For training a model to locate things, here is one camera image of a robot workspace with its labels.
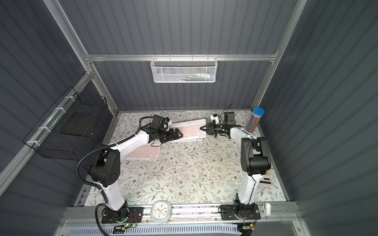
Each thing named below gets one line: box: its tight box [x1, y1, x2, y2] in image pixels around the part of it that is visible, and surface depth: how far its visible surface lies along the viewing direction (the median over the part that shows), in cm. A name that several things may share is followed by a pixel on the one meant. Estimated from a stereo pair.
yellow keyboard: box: [170, 135, 207, 143], surface depth 90 cm
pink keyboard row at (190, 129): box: [169, 118, 207, 140], surface depth 93 cm
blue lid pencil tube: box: [245, 106, 265, 133], surface depth 96 cm
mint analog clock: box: [150, 200, 173, 224], surface depth 74 cm
